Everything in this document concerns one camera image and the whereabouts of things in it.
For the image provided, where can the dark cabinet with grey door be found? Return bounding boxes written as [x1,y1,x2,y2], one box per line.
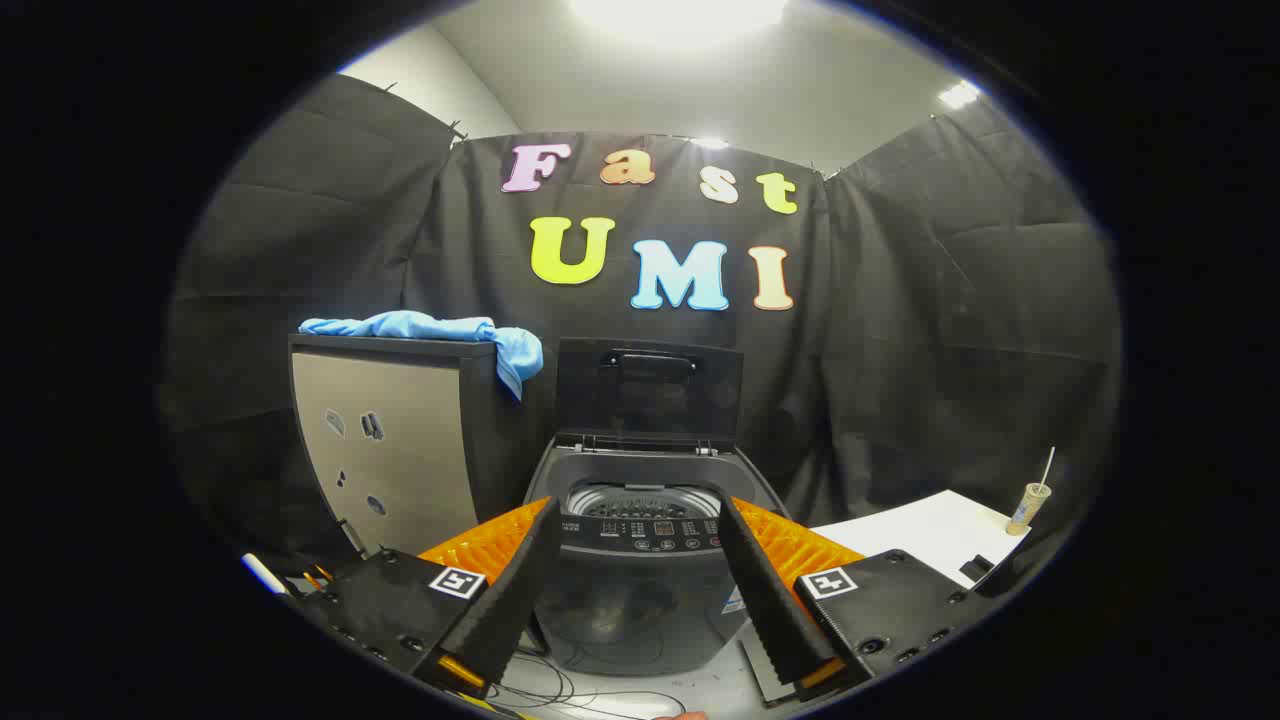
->
[288,334,523,561]

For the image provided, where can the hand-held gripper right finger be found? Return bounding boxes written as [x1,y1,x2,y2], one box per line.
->
[718,495,991,706]

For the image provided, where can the black backdrop cloth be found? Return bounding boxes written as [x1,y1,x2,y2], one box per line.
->
[165,72,1121,601]

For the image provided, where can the white cylindrical object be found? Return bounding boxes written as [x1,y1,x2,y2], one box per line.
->
[242,553,289,597]

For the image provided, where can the thin black cables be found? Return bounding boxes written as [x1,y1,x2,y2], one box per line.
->
[495,648,691,719]

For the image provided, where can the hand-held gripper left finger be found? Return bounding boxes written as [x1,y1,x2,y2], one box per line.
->
[290,497,563,701]

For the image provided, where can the beige cup with straw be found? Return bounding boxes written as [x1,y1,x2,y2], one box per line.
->
[1007,447,1057,537]

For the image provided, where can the light blue polo shirt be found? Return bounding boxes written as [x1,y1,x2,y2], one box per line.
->
[298,310,545,403]

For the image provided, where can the dark grey washing machine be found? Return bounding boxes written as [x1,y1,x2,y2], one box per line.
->
[522,440,793,677]

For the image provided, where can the white table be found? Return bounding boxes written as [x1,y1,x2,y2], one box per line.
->
[808,489,1031,591]

